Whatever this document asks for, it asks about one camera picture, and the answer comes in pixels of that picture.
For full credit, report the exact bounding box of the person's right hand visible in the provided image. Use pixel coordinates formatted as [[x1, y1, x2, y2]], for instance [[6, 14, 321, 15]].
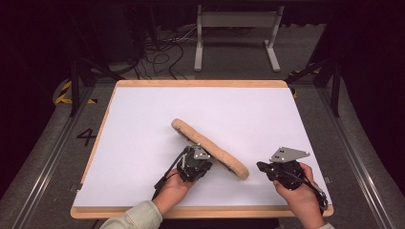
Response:
[[272, 162, 326, 221]]

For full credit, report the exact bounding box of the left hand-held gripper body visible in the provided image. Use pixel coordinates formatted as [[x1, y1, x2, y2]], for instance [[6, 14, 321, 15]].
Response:
[[176, 144, 214, 183]]

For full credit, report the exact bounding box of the bundle of floor cables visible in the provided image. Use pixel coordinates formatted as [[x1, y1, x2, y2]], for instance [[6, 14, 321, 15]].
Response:
[[132, 26, 199, 81]]

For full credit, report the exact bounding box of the right hand-held gripper black cable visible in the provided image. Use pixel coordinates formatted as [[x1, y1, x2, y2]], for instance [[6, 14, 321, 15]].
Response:
[[285, 171, 330, 213]]

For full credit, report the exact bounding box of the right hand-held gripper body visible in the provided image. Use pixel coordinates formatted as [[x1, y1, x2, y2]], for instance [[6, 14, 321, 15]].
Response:
[[266, 146, 311, 191]]

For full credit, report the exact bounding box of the left hand-held gripper black cable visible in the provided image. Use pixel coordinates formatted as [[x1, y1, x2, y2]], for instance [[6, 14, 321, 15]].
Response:
[[151, 146, 189, 201]]

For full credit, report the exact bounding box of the person's left hand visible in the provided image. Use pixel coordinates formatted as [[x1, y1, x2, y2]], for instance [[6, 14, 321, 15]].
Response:
[[151, 167, 196, 216]]

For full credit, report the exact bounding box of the white table sheet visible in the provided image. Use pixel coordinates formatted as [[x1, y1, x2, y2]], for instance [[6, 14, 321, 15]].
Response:
[[73, 86, 333, 208]]

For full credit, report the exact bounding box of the grey metal stand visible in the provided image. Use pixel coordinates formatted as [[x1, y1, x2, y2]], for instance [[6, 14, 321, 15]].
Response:
[[193, 4, 286, 73]]

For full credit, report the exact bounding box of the aluminium floor rail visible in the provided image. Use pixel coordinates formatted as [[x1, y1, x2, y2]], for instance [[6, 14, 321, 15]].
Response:
[[11, 85, 97, 229], [316, 85, 398, 229]]

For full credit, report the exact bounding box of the hand-held gripper black cable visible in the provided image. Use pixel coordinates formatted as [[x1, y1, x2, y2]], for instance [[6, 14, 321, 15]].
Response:
[[151, 146, 189, 201], [285, 171, 330, 213]]

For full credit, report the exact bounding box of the wooden table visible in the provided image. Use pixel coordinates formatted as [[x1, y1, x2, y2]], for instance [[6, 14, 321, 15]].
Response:
[[70, 79, 335, 220]]

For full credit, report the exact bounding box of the black metal stand leg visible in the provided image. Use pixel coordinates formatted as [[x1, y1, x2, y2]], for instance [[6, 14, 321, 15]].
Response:
[[68, 56, 126, 117], [286, 56, 344, 117]]

